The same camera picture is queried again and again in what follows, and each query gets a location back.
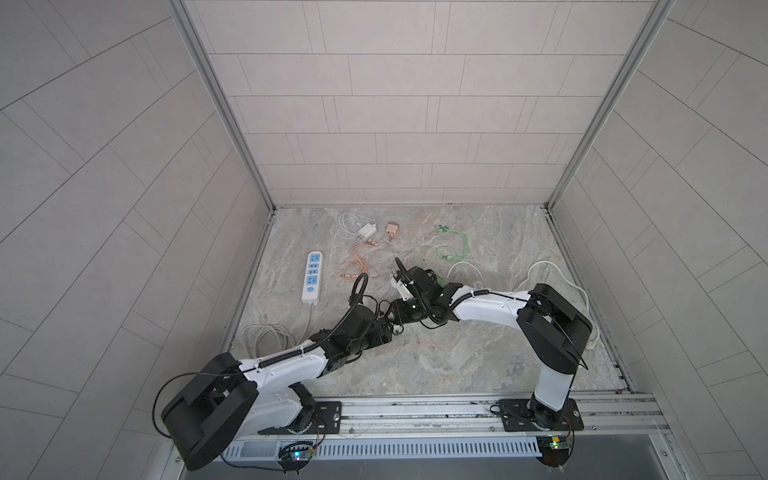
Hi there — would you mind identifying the white charger adapter with cable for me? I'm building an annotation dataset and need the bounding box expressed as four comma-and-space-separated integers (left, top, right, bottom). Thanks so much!
445, 261, 484, 286

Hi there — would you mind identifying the pink charging cable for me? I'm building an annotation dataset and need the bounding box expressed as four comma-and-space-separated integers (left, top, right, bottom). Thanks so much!
339, 241, 382, 282

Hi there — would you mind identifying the white blue socket power strip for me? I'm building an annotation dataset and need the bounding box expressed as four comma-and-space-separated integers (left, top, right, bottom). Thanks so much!
301, 250, 324, 305

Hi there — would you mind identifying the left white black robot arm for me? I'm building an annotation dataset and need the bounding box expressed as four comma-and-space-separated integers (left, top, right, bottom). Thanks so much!
152, 274, 392, 471

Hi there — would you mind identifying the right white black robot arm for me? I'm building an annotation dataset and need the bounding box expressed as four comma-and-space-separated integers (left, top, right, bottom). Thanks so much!
391, 258, 594, 430

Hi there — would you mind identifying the pink charger adapter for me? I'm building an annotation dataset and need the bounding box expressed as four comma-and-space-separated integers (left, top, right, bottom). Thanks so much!
385, 222, 400, 239

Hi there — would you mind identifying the left green circuit board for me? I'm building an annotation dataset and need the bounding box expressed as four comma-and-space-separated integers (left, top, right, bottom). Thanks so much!
277, 441, 316, 474

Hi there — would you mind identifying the green circuit board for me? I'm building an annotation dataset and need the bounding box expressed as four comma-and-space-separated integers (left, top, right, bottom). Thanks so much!
536, 436, 572, 468
277, 441, 316, 474

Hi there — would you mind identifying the right green circuit board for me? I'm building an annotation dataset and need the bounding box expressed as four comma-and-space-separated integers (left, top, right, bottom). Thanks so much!
536, 436, 572, 468

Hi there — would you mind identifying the green charging cable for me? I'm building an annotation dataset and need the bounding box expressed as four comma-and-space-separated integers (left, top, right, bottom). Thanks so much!
433, 223, 470, 283

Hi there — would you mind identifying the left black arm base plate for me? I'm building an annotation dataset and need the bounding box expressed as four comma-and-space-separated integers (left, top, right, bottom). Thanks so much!
261, 401, 343, 435

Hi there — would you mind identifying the white power strip cord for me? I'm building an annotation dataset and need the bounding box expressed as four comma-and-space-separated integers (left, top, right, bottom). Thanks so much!
515, 260, 601, 349

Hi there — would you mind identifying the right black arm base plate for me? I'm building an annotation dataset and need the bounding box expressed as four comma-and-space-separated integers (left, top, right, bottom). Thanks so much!
489, 397, 584, 432

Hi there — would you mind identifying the aluminium mounting rail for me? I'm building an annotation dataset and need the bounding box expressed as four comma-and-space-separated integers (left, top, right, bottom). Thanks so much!
167, 392, 670, 445

